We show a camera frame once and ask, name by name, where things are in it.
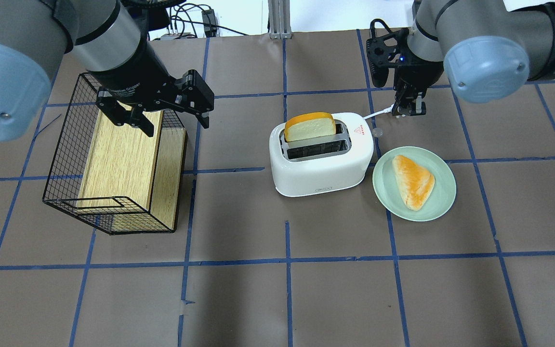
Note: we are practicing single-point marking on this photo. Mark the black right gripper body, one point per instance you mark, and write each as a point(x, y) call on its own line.
point(421, 72)

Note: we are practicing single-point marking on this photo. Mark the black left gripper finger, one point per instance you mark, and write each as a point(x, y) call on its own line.
point(118, 115)
point(197, 97)

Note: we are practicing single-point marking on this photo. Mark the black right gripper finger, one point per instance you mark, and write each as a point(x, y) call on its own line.
point(400, 106)
point(418, 106)

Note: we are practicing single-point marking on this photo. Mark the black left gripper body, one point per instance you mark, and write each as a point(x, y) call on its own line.
point(135, 72)

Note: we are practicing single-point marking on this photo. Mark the white two-slot toaster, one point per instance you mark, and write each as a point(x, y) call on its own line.
point(321, 164)

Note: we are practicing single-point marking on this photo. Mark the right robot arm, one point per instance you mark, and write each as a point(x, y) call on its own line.
point(485, 50)

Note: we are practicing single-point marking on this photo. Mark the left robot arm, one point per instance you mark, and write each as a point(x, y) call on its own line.
point(110, 43)

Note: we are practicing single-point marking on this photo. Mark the bread slice in toaster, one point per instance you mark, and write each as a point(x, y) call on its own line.
point(310, 125)

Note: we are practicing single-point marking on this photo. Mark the wooden box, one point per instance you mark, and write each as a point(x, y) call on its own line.
point(130, 180)

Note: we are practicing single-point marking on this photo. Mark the light green plate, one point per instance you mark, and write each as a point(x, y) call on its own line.
point(441, 198)

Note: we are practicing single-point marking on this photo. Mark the triangular toasted bread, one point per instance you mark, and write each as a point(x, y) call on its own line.
point(415, 182)

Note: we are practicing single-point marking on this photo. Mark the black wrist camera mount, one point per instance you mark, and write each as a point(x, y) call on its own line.
point(385, 50)

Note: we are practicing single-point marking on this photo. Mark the black wire basket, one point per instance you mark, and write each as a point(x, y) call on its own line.
point(69, 160)

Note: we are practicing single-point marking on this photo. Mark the aluminium frame post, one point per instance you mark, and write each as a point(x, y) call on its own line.
point(279, 19)

